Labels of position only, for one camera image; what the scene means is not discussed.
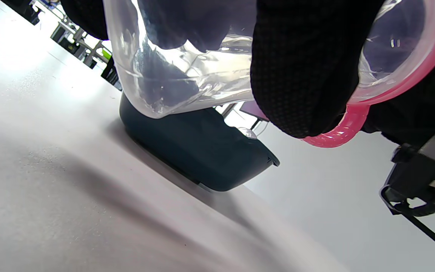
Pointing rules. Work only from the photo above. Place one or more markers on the person's left hand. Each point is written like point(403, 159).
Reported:
point(304, 68)

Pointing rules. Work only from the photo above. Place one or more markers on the person's right hand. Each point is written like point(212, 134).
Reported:
point(421, 105)

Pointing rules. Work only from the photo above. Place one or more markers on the clear dome bottle cap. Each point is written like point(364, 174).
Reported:
point(247, 133)

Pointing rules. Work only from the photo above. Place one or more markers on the clear plastic baby bottle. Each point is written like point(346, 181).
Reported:
point(210, 75)

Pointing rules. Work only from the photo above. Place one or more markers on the small framed picture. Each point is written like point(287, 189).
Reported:
point(253, 110)

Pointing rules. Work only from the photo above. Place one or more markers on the teal plastic basin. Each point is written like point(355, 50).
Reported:
point(202, 151)

